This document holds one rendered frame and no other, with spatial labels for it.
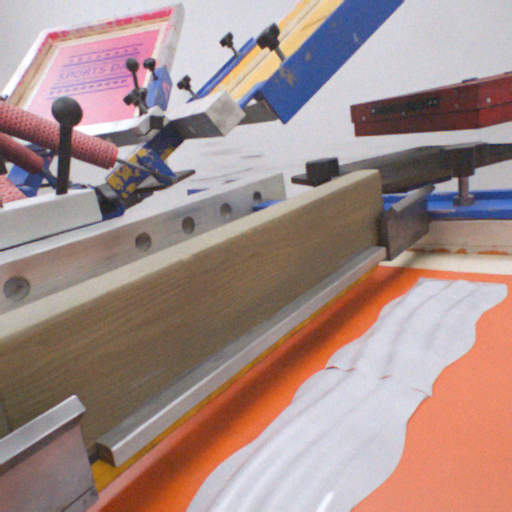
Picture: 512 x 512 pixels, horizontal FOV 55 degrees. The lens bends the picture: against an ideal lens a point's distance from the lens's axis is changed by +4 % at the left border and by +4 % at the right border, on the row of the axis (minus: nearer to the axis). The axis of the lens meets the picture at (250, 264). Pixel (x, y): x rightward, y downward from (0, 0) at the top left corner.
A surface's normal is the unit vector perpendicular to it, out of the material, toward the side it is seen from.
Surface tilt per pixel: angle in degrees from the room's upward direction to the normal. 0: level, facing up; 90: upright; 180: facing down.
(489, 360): 0
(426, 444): 0
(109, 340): 90
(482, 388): 0
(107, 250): 90
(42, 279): 90
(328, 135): 90
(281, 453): 28
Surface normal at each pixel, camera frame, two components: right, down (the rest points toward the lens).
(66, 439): 0.77, 0.06
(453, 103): -0.92, 0.25
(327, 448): 0.20, -0.79
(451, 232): -0.62, 0.33
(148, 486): -0.16, -0.94
